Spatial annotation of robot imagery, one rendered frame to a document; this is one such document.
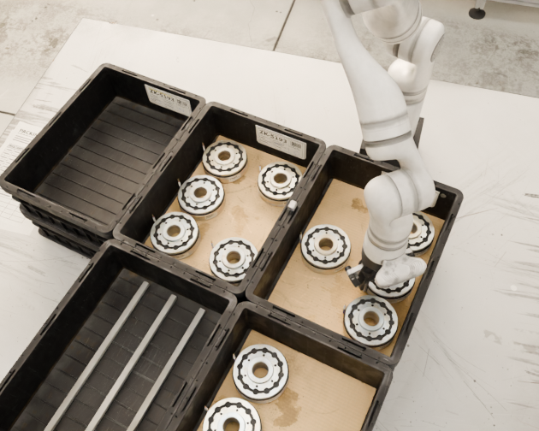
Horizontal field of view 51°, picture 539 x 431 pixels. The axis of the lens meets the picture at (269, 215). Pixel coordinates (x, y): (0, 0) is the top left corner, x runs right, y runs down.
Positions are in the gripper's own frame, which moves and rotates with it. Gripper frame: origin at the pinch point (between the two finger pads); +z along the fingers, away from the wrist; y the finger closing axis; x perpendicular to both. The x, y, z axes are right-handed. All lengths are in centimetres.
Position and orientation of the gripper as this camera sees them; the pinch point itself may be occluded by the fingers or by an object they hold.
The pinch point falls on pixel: (375, 280)
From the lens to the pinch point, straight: 114.7
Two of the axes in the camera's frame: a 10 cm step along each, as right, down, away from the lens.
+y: -9.4, 3.1, -1.4
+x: 3.4, 7.9, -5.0
